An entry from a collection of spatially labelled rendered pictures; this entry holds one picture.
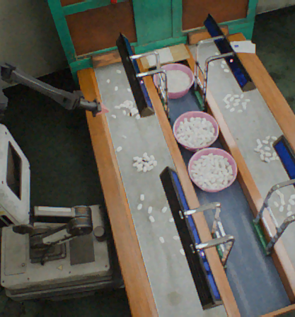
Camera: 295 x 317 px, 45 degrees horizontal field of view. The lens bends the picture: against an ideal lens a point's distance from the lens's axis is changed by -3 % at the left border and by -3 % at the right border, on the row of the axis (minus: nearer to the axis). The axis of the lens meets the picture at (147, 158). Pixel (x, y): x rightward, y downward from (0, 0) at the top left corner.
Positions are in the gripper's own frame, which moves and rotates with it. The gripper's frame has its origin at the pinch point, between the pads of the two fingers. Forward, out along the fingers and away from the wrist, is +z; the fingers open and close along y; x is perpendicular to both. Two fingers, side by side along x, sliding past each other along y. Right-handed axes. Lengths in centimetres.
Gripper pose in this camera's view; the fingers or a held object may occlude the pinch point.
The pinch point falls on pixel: (107, 111)
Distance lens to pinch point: 216.5
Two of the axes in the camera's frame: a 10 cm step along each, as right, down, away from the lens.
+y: -2.3, -8.0, 5.5
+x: -5.6, 5.7, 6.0
